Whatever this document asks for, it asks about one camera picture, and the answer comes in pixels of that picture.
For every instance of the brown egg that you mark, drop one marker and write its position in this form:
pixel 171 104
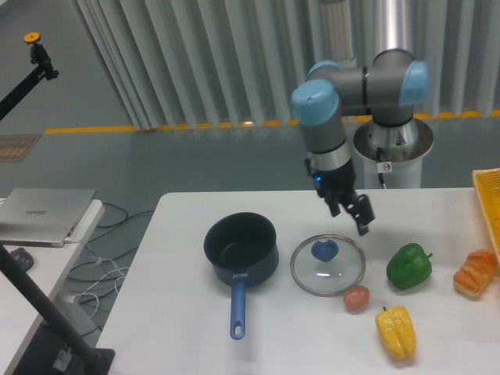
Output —
pixel 356 298

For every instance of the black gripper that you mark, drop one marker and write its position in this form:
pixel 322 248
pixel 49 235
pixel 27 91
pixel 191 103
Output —
pixel 336 187

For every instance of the yellow bell pepper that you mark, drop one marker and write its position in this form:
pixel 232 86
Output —
pixel 396 331

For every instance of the orange croissant bread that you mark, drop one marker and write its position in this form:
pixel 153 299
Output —
pixel 476 273

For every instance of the black camera stand pole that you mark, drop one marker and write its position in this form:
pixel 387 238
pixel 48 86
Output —
pixel 95 360

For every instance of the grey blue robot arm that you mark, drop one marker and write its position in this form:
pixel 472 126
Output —
pixel 369 109

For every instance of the yellow plastic basket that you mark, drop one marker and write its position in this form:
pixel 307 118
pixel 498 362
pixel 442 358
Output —
pixel 486 186

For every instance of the dark blue saucepan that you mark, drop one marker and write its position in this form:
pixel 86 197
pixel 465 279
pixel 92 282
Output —
pixel 242 249

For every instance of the white side desk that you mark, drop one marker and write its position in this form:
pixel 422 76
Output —
pixel 19 319

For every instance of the glass lid blue knob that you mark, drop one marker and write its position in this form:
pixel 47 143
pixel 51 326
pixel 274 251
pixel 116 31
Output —
pixel 327 265

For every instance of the green bell pepper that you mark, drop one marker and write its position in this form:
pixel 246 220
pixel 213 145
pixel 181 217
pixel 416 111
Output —
pixel 410 266

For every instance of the silver laptop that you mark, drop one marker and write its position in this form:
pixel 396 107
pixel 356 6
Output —
pixel 43 216

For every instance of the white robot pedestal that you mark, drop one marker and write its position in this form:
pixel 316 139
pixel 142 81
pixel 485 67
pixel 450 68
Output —
pixel 393 156

